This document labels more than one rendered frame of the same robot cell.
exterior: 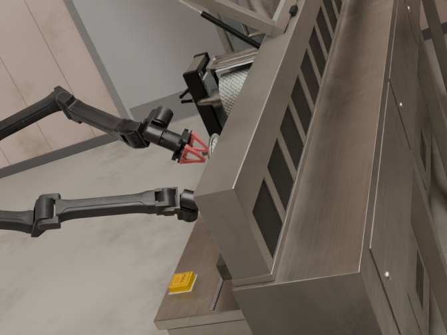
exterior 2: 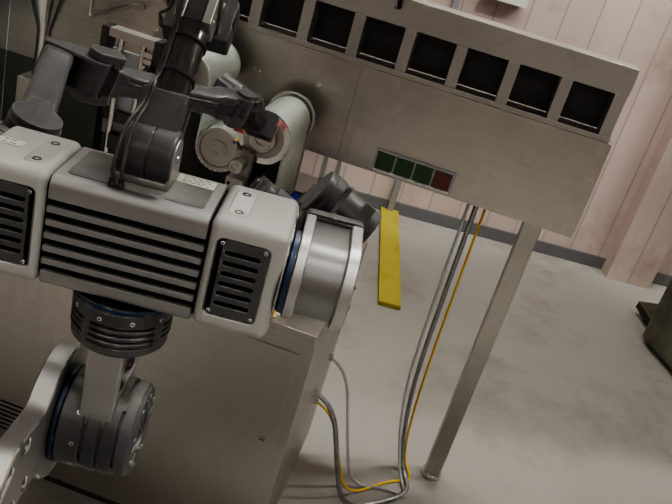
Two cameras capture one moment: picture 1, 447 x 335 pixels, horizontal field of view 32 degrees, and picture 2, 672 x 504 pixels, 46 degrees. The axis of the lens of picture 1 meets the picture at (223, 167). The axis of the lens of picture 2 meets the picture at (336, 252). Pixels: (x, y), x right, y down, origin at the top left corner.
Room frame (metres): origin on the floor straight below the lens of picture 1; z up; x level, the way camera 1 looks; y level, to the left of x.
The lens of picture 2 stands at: (2.55, 1.99, 1.93)
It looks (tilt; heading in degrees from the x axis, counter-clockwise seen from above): 25 degrees down; 251
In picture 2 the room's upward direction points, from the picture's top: 16 degrees clockwise
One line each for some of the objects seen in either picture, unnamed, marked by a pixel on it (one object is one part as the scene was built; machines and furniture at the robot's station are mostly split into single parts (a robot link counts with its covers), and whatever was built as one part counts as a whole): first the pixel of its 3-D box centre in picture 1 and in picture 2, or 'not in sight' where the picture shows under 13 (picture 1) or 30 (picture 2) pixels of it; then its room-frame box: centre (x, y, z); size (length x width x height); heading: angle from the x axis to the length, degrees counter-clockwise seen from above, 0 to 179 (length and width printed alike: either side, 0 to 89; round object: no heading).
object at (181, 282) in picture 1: (181, 282); not in sight; (2.11, 0.27, 0.91); 0.07 x 0.07 x 0.02; 65
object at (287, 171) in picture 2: not in sight; (285, 180); (2.05, -0.09, 1.10); 0.23 x 0.01 x 0.18; 65
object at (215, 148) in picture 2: not in sight; (233, 137); (2.21, -0.17, 1.18); 0.26 x 0.12 x 0.12; 65
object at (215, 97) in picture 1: (221, 97); not in sight; (2.39, -0.09, 1.34); 0.06 x 0.06 x 0.06; 65
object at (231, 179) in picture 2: not in sight; (232, 204); (2.21, 0.02, 1.05); 0.06 x 0.05 x 0.31; 65
